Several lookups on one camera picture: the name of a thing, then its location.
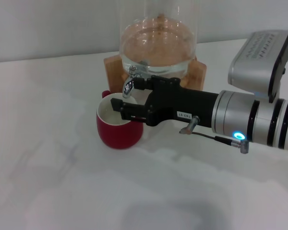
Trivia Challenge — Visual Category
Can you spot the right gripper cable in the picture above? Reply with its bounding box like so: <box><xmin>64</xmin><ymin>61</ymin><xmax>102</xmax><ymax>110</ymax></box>
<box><xmin>179</xmin><ymin>115</ymin><xmax>252</xmax><ymax>155</ymax></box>

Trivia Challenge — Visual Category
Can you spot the glass water dispenser jar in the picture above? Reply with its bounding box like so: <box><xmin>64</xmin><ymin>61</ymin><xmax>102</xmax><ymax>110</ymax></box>
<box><xmin>114</xmin><ymin>0</ymin><xmax>198</xmax><ymax>80</ymax></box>

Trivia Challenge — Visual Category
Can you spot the wooden dispenser stand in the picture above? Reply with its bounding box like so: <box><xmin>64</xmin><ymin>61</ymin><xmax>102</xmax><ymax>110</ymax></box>
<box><xmin>103</xmin><ymin>56</ymin><xmax>207</xmax><ymax>93</ymax></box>

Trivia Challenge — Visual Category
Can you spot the chrome dispenser faucet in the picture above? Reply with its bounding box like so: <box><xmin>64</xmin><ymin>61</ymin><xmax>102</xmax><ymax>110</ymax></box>
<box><xmin>121</xmin><ymin>65</ymin><xmax>147</xmax><ymax>99</ymax></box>

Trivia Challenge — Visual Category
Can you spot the red ceramic cup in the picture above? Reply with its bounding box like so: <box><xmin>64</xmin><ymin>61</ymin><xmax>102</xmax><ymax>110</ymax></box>
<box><xmin>96</xmin><ymin>90</ymin><xmax>144</xmax><ymax>150</ymax></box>

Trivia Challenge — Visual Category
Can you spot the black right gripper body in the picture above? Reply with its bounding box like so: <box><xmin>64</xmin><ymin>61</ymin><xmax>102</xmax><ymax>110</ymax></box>
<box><xmin>143</xmin><ymin>78</ymin><xmax>219</xmax><ymax>128</ymax></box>

